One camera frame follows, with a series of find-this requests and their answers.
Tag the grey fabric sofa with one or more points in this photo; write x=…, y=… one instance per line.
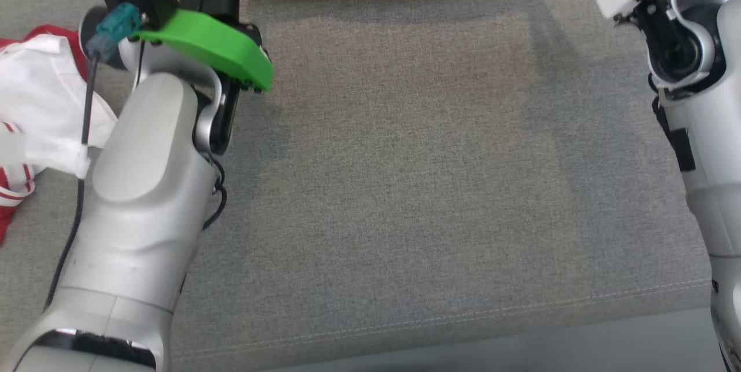
x=405, y=187

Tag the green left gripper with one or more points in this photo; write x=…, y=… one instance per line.
x=208, y=42

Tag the red white number jersey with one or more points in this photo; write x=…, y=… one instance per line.
x=35, y=83

